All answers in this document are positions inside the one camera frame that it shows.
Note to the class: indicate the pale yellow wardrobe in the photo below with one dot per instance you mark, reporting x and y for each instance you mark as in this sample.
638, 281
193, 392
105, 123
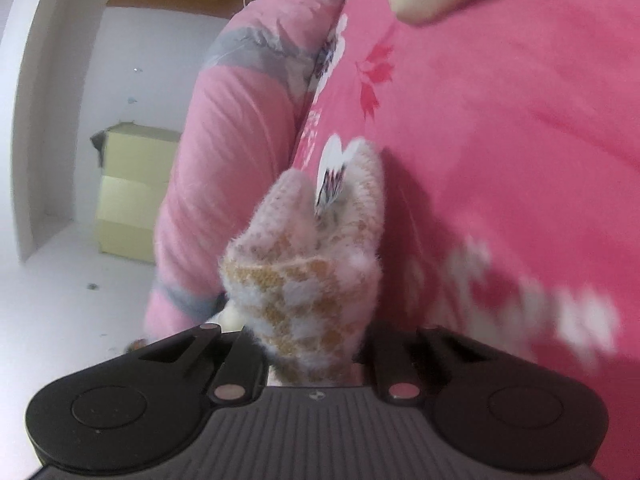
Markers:
135, 195

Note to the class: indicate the pink floral bed blanket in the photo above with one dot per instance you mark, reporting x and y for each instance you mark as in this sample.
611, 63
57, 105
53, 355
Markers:
500, 135

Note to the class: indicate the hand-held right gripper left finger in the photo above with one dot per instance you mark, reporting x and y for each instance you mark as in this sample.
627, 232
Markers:
240, 365

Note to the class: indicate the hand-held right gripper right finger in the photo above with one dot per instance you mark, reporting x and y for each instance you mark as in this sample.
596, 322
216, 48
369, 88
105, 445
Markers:
387, 365

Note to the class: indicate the pink grey rolled quilt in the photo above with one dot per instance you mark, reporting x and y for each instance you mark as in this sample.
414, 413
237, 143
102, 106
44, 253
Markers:
225, 135

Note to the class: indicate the beige white checkered sweater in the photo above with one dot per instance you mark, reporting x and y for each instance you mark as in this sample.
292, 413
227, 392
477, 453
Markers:
310, 290

